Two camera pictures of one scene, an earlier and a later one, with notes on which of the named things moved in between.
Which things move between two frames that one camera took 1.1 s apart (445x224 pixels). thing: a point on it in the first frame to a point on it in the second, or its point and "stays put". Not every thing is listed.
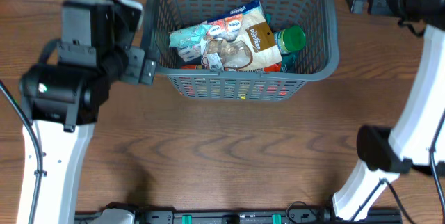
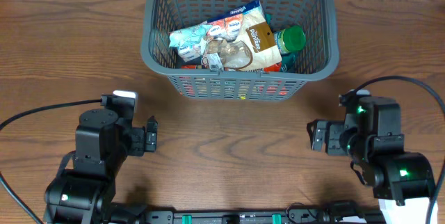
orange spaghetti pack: (271, 68) stays put
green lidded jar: (290, 40) stays put
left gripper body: (126, 63) to (134, 139)
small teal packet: (188, 37) stays put
